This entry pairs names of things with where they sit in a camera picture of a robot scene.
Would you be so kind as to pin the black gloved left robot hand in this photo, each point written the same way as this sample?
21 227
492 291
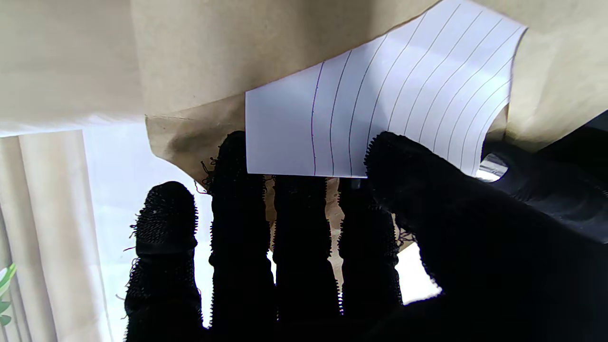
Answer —
570 190

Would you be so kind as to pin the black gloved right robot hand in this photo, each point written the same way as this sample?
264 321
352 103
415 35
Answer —
451 247

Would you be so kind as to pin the white lined letter paper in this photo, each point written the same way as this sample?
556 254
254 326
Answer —
403 95

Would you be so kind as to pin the brown kraft paper envelope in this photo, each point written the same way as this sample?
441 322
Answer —
213 57

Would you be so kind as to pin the white sheer curtain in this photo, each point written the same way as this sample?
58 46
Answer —
57 237

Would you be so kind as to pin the dark green plant leaves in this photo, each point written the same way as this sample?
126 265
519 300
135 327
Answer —
5 280

